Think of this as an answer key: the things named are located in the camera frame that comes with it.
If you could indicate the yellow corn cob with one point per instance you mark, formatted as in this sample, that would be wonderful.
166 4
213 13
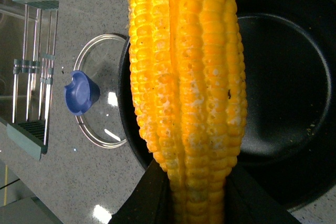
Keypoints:
189 93

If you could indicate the dark blue pot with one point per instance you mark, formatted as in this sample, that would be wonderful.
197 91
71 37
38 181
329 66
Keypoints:
289 147

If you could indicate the metal sink drying rack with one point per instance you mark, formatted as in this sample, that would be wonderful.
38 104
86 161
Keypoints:
33 82

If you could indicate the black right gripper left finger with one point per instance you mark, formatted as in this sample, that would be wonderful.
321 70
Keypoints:
150 201

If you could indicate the stainless steel sink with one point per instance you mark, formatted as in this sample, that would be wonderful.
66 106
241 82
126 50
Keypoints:
12 42

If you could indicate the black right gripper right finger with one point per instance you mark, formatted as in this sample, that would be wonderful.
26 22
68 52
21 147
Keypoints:
247 202

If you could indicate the glass pot lid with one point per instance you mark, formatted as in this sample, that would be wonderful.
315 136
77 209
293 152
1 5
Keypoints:
91 96

